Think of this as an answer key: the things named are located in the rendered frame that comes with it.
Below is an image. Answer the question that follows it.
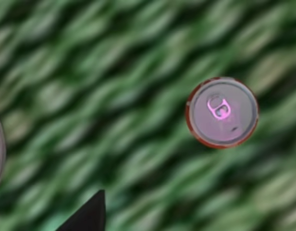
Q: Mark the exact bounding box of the red soda can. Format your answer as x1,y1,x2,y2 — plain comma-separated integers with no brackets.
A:
185,77,259,150

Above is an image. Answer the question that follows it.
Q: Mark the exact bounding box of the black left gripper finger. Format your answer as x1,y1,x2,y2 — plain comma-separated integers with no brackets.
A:
56,189,107,231

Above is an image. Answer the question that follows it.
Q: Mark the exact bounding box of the green leaf-pattern tablecloth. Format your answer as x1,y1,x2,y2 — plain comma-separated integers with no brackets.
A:
0,0,296,231

